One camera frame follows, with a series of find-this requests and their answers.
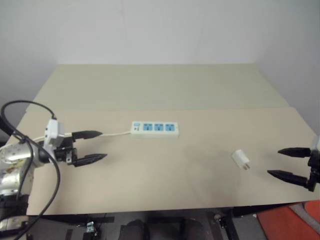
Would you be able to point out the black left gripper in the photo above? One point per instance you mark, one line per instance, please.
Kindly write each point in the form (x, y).
(65, 150)

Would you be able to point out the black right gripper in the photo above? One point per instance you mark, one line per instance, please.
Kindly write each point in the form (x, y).
(314, 172)

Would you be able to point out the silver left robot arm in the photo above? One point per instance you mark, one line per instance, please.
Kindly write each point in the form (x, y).
(12, 155)

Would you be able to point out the white plug adapter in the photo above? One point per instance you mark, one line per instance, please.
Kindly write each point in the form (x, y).
(238, 157)

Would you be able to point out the white blue power strip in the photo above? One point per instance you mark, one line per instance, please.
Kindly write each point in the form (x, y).
(155, 135)

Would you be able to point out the orange red mat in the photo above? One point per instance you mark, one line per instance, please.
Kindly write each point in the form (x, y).
(282, 225)

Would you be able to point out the metal table clamp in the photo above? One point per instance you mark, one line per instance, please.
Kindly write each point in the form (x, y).
(90, 226)

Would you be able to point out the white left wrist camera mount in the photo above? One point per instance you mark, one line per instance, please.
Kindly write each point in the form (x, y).
(53, 130)

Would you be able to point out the black table frame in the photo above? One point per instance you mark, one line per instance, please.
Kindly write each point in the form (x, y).
(231, 225)

